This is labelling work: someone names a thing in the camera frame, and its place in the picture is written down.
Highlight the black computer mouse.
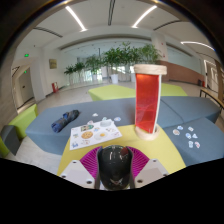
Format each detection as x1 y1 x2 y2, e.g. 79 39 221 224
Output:
97 145 134 191

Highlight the group of ceiling light strips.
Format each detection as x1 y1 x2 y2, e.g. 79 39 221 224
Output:
64 4 214 51

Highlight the group of small stickers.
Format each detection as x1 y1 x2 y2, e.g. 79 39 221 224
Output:
172 125 202 149

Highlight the white printed sticker sheet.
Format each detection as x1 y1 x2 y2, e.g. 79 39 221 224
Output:
69 120 123 151

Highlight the row of potted plants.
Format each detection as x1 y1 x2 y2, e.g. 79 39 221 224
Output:
63 41 163 85

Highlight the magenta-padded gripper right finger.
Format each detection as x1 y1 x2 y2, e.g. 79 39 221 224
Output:
127 145 170 190

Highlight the framed wall picture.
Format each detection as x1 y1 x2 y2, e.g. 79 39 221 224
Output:
48 58 58 70

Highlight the red fire extinguisher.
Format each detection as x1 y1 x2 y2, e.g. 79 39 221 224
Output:
51 81 59 94

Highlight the grey door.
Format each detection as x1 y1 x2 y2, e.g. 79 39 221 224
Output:
18 68 35 104

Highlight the folded dark blue umbrella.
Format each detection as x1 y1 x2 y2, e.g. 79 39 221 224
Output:
50 109 80 134

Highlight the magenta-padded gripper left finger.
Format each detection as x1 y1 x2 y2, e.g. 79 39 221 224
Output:
59 145 103 190

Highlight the dark grey upholstered bench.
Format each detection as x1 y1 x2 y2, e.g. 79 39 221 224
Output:
0 124 21 156

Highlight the long grey upholstered bench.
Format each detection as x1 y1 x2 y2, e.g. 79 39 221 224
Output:
25 96 174 156

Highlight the pale grey round sticker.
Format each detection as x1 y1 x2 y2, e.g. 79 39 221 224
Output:
99 119 113 128

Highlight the lime green upholstered bench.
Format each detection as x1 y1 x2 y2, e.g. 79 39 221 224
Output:
0 103 39 158
87 83 188 102

